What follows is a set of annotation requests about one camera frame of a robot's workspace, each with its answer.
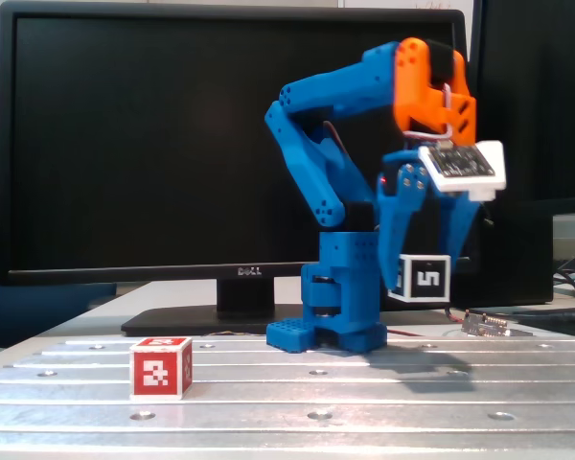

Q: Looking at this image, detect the blue gripper body with motor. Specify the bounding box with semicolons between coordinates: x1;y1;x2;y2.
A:
377;149;426;197

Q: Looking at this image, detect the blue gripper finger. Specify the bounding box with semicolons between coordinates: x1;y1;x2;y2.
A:
437;191;481;263
376;162;433;291

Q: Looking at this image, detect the black cube with marker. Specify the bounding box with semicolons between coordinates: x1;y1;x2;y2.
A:
386;253;453;304

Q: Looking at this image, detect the red cube with marker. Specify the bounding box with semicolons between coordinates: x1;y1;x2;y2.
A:
128;336;194;402

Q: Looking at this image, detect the black computer case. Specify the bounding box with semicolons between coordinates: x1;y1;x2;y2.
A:
382;200;555;312

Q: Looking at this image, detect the small bare circuit board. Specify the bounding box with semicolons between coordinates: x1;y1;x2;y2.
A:
462;310;538;339

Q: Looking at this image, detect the plain black monitor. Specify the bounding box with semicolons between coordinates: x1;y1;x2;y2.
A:
469;0;575;215

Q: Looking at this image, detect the black Dell monitor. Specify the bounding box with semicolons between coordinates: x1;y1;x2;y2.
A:
0;0;480;339

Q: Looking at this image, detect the white mount with camera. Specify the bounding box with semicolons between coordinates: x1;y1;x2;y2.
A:
417;140;508;201

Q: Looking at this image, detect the red white servo cable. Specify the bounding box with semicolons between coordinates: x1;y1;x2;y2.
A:
402;81;462;144

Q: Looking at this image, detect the red white table wire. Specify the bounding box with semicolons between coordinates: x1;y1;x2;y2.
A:
385;308;466;337

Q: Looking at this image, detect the thick black cable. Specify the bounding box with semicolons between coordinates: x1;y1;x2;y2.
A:
510;309;575;324

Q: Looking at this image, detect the thin multicolour wire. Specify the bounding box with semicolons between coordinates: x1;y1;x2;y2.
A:
204;329;269;338

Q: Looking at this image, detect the aluminium slotted base plate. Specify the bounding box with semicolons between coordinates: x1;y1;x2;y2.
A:
0;333;575;460

